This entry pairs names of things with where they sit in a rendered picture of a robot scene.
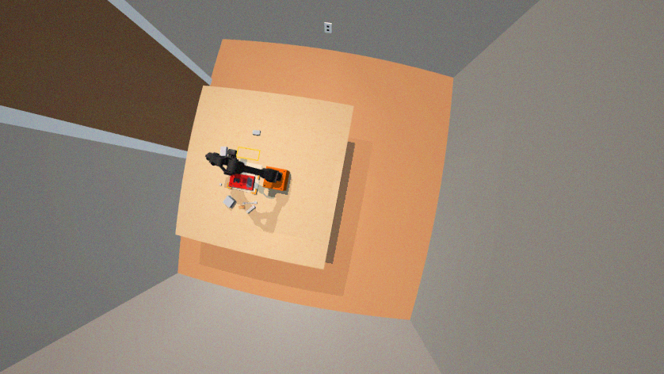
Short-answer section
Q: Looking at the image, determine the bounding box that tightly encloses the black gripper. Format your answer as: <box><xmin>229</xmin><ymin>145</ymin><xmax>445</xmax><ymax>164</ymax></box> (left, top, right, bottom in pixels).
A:
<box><xmin>223</xmin><ymin>149</ymin><xmax>237</xmax><ymax>176</ymax></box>

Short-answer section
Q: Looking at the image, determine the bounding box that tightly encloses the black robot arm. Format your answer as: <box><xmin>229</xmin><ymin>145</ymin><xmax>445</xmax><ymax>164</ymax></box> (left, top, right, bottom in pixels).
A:
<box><xmin>205</xmin><ymin>152</ymin><xmax>283</xmax><ymax>183</ymax></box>

